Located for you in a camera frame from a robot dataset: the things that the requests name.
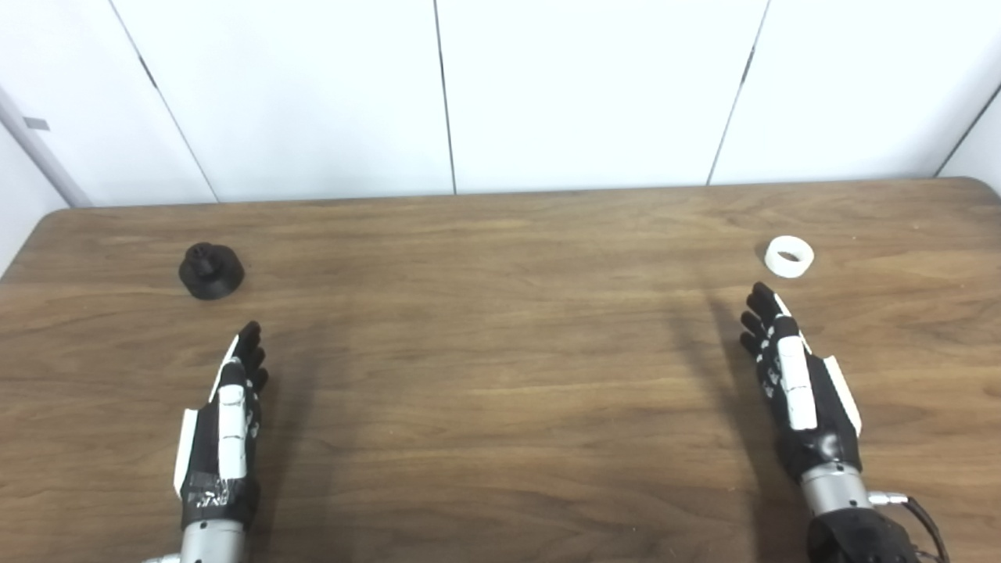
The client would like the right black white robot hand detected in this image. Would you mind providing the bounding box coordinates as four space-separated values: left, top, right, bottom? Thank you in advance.
740 281 863 482

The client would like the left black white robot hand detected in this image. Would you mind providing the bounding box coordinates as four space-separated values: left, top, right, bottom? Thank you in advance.
174 321 269 529

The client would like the white ring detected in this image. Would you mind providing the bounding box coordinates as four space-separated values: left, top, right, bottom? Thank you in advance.
764 235 815 279

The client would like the round black part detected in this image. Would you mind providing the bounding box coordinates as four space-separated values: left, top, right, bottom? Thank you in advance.
178 242 246 301

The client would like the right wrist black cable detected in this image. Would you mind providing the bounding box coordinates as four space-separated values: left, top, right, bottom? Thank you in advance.
868 491 951 563

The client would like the grey corner post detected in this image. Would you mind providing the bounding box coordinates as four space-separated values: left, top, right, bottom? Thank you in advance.
0 84 93 209

